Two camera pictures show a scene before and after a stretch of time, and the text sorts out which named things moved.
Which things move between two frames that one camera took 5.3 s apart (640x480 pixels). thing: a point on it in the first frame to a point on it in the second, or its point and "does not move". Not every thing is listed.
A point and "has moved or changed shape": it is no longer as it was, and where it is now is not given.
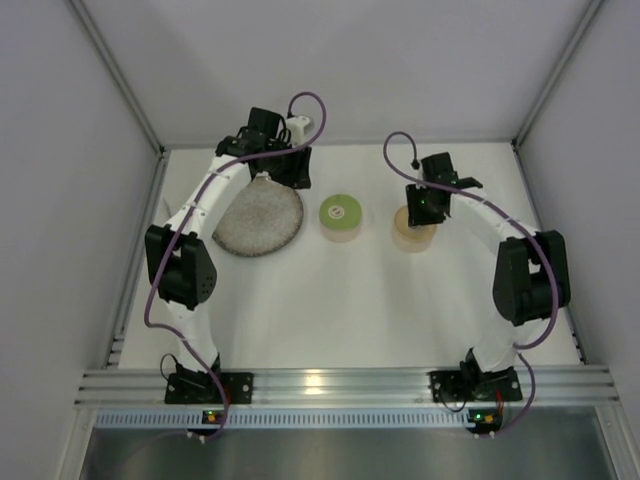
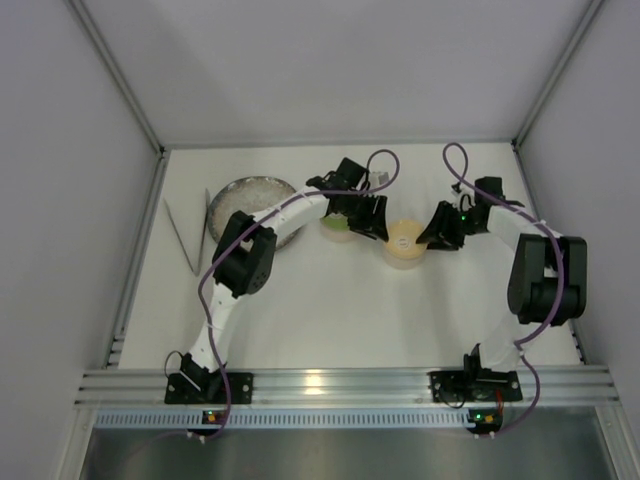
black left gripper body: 293,167 to 364,207
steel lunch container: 340,236 does not move
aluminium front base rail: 343,390 does not move
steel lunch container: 413,246 to 403,263
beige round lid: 402,222 has moved or changed shape
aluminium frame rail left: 162,152 does not move
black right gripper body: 425,209 to 458,223
